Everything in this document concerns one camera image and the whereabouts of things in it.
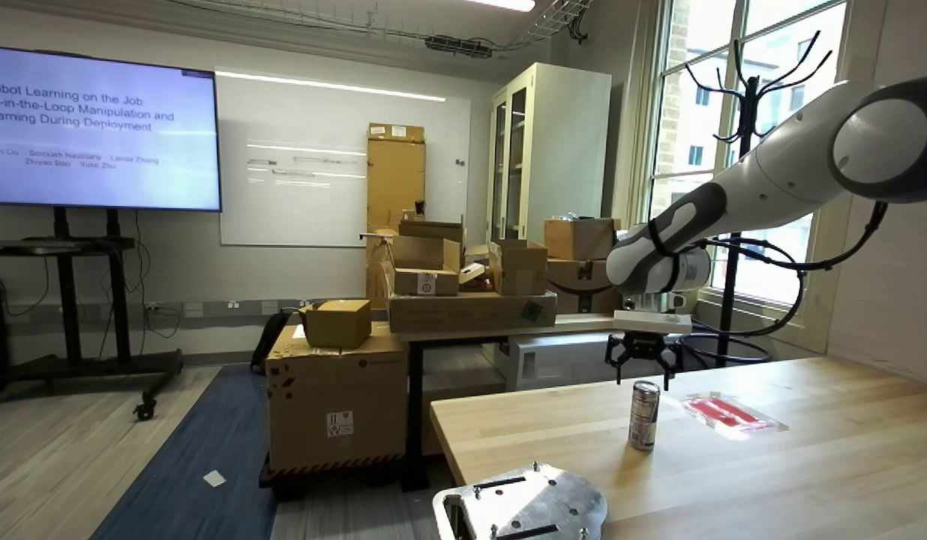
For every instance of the red bull can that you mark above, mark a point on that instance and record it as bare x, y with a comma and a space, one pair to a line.
644, 414

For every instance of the large cardboard box on floor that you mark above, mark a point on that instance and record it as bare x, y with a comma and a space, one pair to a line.
334, 408

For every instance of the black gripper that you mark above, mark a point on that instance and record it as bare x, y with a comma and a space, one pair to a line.
651, 345

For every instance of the flat long cardboard box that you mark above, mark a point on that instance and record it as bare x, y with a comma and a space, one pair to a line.
471, 313

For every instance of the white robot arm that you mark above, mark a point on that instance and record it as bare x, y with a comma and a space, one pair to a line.
865, 138

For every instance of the whiteboard on wall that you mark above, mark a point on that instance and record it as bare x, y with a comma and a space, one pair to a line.
294, 156

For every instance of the red card in plastic sleeve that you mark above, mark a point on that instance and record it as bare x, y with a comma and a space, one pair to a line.
731, 418

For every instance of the small cardboard box on top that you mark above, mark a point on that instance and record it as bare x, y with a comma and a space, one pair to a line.
338, 321

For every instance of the amazon cardboard box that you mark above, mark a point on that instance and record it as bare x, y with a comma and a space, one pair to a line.
576, 261

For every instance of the large wall display screen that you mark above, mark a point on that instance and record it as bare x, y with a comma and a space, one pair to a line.
105, 132

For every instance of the black coat rack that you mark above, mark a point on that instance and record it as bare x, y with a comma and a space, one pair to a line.
769, 184

